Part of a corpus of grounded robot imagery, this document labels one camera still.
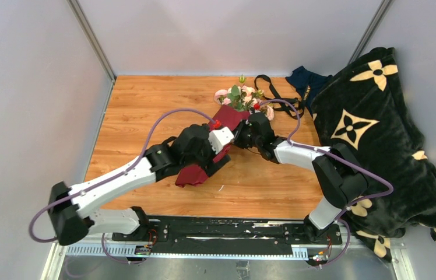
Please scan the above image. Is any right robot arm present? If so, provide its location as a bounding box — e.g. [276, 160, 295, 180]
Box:
[233, 113, 369, 244]

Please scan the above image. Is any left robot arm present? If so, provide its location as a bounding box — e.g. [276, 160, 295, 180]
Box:
[47, 124, 234, 246]

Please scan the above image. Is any black strap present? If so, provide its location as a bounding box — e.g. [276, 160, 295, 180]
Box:
[254, 74, 311, 121]

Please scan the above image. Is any dark red wrapping paper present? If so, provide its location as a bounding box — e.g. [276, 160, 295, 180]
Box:
[175, 105, 251, 187]

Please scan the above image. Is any dark blue cloth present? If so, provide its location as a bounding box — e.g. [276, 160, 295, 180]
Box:
[285, 66, 333, 116]

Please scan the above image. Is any black blanket with cream flowers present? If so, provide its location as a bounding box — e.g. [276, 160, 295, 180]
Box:
[310, 47, 436, 261]

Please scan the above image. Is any purple cable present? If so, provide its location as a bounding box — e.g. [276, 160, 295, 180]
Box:
[29, 108, 223, 266]
[254, 99, 395, 267]

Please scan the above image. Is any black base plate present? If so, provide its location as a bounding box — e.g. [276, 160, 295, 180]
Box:
[109, 215, 342, 257]

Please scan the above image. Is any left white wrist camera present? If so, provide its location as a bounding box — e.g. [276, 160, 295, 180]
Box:
[208, 127, 234, 154]

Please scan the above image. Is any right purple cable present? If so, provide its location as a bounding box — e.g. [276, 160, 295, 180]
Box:
[254, 99, 395, 267]

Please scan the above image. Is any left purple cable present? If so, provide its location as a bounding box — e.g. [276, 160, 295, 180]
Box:
[29, 108, 223, 266]

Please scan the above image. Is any aluminium rail frame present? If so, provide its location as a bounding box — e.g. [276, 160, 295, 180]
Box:
[40, 217, 416, 280]

